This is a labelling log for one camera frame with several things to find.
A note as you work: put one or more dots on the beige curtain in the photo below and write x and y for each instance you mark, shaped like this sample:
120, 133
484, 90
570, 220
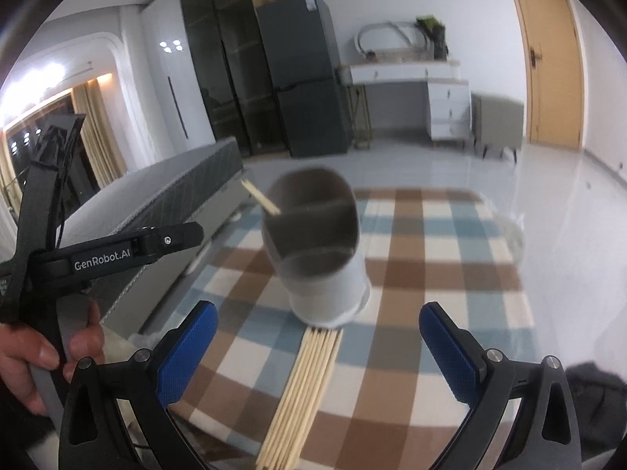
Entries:
98, 132

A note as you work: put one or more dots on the grey utensil holder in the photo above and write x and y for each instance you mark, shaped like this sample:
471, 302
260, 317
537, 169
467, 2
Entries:
328, 284

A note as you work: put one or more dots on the checked tablecloth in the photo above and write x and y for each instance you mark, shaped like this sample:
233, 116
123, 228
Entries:
416, 254

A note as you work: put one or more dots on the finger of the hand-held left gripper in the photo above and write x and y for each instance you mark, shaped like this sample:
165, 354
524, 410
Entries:
147, 245
41, 191

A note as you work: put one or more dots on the green potted plant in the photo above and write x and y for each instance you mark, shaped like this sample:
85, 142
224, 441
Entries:
433, 34

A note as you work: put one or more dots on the wooden door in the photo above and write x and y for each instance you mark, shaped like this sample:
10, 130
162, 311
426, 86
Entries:
548, 58

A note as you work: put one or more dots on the black glass cabinet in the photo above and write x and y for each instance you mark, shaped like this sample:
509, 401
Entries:
220, 58

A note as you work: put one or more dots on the person's left hand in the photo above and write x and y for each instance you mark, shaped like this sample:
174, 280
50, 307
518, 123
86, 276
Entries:
24, 347

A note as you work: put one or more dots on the wooden folding rack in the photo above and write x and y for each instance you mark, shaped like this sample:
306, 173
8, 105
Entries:
362, 127

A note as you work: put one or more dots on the white wardrobe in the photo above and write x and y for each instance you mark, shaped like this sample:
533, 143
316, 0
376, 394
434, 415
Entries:
166, 107

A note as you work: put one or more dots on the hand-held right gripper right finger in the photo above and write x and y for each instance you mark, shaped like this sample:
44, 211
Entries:
450, 355

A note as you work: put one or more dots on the dark grey refrigerator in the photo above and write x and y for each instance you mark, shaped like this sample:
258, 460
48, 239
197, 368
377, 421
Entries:
303, 58

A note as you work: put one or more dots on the dark cloth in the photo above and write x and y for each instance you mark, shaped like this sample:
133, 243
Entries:
597, 401

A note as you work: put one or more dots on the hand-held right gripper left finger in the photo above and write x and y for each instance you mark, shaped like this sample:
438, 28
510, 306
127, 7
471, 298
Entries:
188, 355

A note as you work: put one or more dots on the white arched frame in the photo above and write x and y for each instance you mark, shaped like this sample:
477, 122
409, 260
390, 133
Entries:
401, 54

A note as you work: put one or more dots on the white desk with drawers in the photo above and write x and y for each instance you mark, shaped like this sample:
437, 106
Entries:
406, 73

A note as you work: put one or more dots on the light wooden chopstick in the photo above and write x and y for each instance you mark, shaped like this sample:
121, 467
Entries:
259, 198

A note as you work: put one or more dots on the bundle of wooden chopsticks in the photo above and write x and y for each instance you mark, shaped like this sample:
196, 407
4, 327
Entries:
303, 391

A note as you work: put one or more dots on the beige cloth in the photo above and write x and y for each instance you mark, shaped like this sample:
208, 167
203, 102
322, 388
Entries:
122, 340

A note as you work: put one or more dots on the grey nightstand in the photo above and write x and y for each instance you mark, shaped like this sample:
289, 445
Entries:
497, 122

